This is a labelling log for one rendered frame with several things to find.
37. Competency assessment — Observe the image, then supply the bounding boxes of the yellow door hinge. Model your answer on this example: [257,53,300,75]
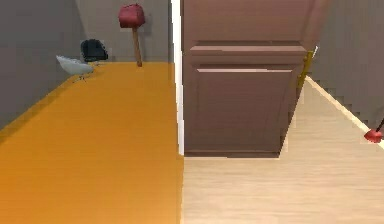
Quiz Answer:
[296,49,315,90]

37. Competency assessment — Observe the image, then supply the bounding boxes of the brown panelled room door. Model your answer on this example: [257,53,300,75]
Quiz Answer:
[181,0,329,158]

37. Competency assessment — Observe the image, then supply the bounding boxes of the red plunger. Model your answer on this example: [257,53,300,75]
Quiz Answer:
[363,118,384,144]

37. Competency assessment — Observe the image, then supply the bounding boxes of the black chair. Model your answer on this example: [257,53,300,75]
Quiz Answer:
[80,38,109,64]

